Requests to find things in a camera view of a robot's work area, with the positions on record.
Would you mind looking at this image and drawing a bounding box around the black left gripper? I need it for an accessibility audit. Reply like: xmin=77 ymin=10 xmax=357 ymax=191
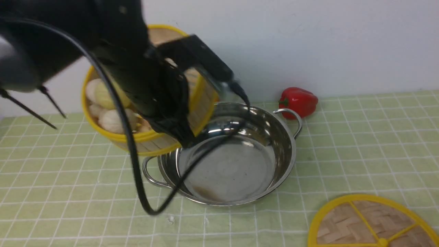
xmin=93 ymin=44 xmax=196 ymax=147

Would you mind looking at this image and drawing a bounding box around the bamboo steamer basket yellow rim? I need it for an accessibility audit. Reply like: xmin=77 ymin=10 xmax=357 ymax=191
xmin=81 ymin=25 xmax=218 ymax=156

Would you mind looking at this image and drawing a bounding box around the woven bamboo steamer lid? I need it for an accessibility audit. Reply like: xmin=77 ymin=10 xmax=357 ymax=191
xmin=307 ymin=194 xmax=439 ymax=247

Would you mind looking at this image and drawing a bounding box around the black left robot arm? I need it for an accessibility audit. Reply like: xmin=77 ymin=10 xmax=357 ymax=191
xmin=1 ymin=0 xmax=195 ymax=146

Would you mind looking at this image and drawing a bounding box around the yellow-green round bun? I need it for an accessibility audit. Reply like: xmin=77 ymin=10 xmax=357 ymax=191
xmin=94 ymin=79 xmax=131 ymax=110

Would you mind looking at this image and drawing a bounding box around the white round bun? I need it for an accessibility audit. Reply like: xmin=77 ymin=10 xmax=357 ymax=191
xmin=98 ymin=108 xmax=138 ymax=134
xmin=86 ymin=78 xmax=103 ymax=104

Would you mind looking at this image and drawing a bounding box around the green checkered tablecloth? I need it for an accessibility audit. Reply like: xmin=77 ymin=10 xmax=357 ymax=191
xmin=0 ymin=91 xmax=439 ymax=247

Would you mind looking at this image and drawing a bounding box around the red bell pepper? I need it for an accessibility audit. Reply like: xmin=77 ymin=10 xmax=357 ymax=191
xmin=278 ymin=87 xmax=319 ymax=118

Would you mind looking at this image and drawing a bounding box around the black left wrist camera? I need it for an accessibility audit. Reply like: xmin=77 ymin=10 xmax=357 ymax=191
xmin=157 ymin=35 xmax=236 ymax=93

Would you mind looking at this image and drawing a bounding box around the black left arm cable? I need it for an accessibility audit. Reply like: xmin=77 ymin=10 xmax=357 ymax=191
xmin=0 ymin=17 xmax=251 ymax=216

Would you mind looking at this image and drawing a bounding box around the stainless steel two-handled pot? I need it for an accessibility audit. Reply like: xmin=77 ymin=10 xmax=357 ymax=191
xmin=142 ymin=103 xmax=302 ymax=207

